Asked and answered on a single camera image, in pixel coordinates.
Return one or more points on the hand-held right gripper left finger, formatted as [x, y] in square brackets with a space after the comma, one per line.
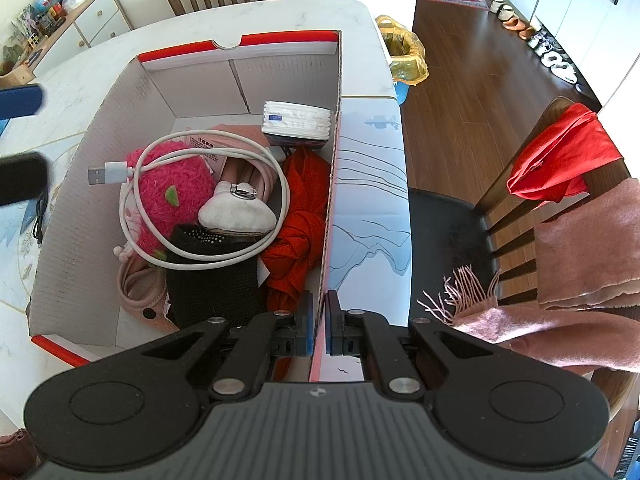
[306, 327]

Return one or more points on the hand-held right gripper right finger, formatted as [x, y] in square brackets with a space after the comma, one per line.
[332, 330]

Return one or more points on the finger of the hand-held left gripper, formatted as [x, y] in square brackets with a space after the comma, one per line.
[20, 102]
[22, 179]

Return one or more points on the red cardboard shoe box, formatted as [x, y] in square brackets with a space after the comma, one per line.
[100, 160]

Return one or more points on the black knit glove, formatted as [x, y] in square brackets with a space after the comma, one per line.
[210, 285]

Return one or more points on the red knit scarf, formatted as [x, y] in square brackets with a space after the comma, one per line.
[300, 210]

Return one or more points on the white coin purse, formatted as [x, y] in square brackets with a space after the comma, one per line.
[235, 212]

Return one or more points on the red and white soft toy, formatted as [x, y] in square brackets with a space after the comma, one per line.
[165, 185]

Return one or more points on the pink fabric garment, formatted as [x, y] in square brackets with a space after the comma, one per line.
[140, 290]

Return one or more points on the pink paper card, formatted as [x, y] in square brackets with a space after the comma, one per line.
[202, 152]

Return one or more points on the stack of white pads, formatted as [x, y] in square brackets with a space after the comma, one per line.
[297, 120]

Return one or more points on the wooden desk tray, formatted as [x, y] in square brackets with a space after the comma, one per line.
[15, 75]

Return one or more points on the white wooden sideboard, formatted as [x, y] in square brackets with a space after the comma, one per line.
[97, 20]

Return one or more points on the wooden chair with black seat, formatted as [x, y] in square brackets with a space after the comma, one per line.
[450, 230]

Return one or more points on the blue trash bin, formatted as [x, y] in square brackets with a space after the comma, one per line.
[401, 92]

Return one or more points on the pink fringed scarf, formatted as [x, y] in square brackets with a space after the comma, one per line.
[585, 250]

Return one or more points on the yellow plastic bag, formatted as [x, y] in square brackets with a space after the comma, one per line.
[407, 55]

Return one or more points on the red cloth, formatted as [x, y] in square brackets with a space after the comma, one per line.
[560, 155]

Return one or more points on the row of sneakers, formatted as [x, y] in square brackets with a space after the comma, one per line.
[552, 57]

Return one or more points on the orange slippers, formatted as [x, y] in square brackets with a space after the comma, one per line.
[517, 26]

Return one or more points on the white slippers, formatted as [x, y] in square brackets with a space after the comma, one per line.
[501, 6]

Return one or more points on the white wall cabinet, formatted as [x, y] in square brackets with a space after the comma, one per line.
[585, 10]

